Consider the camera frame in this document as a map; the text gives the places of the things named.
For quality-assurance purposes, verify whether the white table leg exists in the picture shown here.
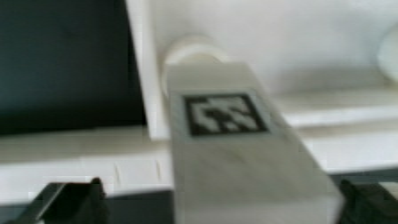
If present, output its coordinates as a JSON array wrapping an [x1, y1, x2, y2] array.
[[159, 61, 344, 224]]

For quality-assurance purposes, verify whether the white L-shaped obstacle fence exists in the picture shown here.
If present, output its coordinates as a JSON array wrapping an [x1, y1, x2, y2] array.
[[0, 94, 398, 204]]

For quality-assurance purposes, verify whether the white square table top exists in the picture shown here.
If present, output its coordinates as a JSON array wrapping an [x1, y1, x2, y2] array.
[[124, 0, 398, 139]]

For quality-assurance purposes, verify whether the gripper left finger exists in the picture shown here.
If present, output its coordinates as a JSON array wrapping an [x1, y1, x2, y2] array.
[[16, 178, 108, 224]]

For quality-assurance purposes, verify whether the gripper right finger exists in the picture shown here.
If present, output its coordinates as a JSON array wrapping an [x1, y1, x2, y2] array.
[[337, 180, 398, 224]]

